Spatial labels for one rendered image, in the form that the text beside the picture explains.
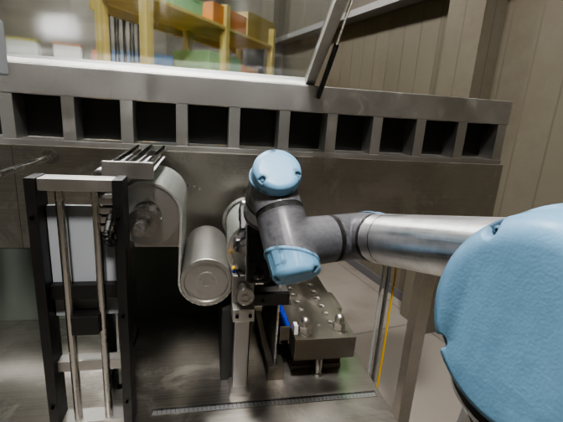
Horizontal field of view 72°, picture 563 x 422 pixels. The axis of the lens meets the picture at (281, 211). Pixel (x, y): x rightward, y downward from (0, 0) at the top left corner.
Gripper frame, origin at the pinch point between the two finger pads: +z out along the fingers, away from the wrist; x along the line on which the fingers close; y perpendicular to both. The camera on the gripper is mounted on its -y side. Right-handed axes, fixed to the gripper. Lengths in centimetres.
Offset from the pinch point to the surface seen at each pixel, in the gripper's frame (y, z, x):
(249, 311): -11.3, 5.9, 0.3
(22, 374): -20, 31, 55
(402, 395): -36, 99, -79
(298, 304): -6.0, 28.2, -16.9
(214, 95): 51, 6, 8
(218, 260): 0.3, 4.8, 7.2
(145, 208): 7.6, -7.8, 22.4
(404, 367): -24, 92, -79
